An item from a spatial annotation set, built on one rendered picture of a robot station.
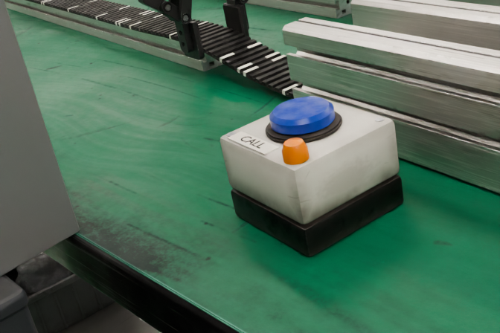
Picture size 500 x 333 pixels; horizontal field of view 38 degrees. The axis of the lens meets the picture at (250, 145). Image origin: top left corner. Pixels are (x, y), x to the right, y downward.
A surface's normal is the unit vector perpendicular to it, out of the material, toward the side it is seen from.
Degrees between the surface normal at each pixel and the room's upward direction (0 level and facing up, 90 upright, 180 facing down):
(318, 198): 90
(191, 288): 0
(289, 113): 2
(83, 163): 0
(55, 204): 90
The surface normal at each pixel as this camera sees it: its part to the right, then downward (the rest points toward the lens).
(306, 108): -0.15, -0.88
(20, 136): 0.69, 0.18
